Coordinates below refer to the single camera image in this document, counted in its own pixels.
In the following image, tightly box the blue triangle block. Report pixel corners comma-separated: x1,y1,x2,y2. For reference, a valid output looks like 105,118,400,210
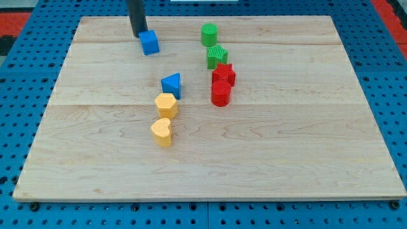
161,73,181,100

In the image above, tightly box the light wooden board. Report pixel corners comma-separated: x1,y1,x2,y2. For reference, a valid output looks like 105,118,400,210
13,16,406,202

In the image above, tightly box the red cylinder block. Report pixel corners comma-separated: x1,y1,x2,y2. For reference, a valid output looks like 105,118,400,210
211,80,231,107

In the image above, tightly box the yellow hexagon block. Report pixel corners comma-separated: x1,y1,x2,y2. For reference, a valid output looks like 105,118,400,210
155,93,178,120

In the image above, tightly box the yellow heart block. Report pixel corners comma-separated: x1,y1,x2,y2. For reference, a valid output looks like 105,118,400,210
151,118,172,148

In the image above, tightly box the red star block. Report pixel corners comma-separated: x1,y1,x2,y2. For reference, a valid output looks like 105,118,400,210
212,63,236,87

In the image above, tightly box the green star block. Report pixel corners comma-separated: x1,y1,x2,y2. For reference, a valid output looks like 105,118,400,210
207,45,228,69

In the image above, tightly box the green cylinder block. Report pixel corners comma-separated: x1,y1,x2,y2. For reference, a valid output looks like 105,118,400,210
201,23,218,47

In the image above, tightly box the blue cube block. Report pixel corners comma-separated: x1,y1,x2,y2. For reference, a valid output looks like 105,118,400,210
139,30,160,55

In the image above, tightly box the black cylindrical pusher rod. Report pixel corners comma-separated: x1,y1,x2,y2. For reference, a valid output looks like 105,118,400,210
126,0,148,38

